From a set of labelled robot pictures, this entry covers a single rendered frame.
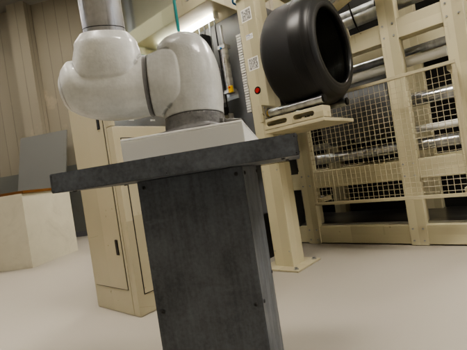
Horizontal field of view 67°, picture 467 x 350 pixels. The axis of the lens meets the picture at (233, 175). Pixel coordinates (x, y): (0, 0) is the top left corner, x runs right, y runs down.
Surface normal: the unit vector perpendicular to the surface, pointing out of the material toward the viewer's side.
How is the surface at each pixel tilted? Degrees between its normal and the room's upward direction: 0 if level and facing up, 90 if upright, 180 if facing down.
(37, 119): 90
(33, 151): 76
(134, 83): 99
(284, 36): 83
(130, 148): 90
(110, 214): 90
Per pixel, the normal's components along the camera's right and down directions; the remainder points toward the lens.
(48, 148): -0.22, -0.22
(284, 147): -0.18, 0.03
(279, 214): -0.65, 0.10
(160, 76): 0.03, -0.04
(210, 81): 0.61, -0.12
